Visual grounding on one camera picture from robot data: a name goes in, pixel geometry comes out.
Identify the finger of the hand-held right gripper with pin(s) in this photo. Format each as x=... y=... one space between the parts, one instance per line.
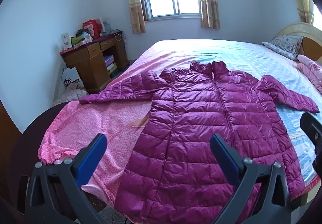
x=310 y=126

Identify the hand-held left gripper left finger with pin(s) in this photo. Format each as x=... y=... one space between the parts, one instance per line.
x=93 y=156

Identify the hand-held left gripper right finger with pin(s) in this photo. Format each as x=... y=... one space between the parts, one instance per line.
x=224 y=158

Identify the magenta quilted down jacket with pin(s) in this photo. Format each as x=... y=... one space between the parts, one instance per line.
x=201 y=126

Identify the pink folded quilt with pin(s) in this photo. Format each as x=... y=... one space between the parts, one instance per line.
x=310 y=69

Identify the quilted grey cushion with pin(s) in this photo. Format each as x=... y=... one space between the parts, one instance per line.
x=70 y=94

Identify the white paper bag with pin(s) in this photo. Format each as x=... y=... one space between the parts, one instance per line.
x=71 y=78

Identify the striped floral pillow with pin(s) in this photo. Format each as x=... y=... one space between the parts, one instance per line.
x=285 y=45

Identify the brown wooden door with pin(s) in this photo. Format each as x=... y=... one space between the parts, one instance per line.
x=8 y=143

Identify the brown wooden desk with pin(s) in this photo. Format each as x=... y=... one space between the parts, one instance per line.
x=93 y=63

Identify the stack of boxes under desk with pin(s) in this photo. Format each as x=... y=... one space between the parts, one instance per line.
x=110 y=64

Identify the cream wooden headboard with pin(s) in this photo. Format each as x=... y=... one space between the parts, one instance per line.
x=296 y=29

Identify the side window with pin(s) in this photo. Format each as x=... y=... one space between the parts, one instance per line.
x=318 y=14

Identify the green packet pile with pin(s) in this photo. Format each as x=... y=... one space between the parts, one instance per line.
x=79 y=40

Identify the white upright box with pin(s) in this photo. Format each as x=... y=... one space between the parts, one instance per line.
x=66 y=41

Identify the dark maroon bed frame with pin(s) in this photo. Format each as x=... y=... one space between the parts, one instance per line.
x=27 y=143

